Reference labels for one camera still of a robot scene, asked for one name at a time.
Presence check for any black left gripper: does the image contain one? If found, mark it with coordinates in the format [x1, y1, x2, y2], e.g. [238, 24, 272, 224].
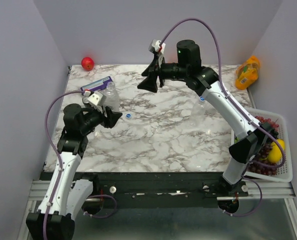
[80, 104, 124, 134]

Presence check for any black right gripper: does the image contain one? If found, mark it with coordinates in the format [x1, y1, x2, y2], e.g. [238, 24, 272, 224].
[136, 55, 187, 94]

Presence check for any clear plastic bottle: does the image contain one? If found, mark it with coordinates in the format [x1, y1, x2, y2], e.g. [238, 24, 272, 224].
[189, 97, 209, 127]
[101, 82, 120, 112]

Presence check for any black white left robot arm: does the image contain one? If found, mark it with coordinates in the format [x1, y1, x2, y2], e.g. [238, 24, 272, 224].
[26, 103, 122, 240]

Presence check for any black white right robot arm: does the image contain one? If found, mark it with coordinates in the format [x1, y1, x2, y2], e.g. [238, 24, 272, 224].
[137, 39, 272, 196]

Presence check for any purple white flat box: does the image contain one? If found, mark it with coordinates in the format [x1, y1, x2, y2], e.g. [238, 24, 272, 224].
[80, 76, 113, 92]

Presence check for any red apple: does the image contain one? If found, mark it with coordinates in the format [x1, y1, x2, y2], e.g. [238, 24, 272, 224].
[81, 56, 95, 71]

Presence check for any orange snack bag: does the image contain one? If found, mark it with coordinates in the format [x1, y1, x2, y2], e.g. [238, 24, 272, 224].
[235, 55, 260, 91]

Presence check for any purple grape bunch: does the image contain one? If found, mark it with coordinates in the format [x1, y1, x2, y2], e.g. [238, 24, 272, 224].
[248, 115, 279, 176]

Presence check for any white plastic basket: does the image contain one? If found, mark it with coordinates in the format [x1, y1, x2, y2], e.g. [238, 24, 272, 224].
[230, 106, 294, 183]

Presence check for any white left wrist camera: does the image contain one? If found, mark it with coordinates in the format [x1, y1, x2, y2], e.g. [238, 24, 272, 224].
[85, 90, 107, 113]

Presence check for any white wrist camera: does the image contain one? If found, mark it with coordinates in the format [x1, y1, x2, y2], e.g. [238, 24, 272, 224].
[85, 90, 107, 113]
[148, 39, 166, 67]

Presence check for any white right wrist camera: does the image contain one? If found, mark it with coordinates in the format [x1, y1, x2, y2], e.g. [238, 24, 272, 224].
[148, 39, 166, 67]

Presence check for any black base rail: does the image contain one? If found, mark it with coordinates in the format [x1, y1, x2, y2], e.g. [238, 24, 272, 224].
[38, 171, 249, 210]

